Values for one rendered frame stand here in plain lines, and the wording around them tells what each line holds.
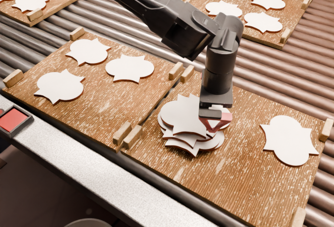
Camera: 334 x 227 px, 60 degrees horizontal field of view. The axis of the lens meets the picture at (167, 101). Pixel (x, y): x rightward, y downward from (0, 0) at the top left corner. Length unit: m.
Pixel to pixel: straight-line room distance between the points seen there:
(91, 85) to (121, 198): 0.35
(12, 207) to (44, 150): 1.08
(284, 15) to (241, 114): 0.56
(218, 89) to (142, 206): 0.30
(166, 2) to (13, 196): 1.54
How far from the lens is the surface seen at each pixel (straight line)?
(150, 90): 0.83
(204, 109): 0.59
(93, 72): 0.91
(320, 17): 1.31
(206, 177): 0.67
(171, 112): 0.69
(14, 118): 0.86
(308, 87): 0.97
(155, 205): 0.66
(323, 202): 0.74
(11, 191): 1.90
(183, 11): 0.53
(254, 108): 0.81
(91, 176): 0.71
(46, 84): 0.90
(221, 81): 0.57
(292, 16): 1.24
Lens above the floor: 1.52
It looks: 47 degrees down
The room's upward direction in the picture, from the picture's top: straight up
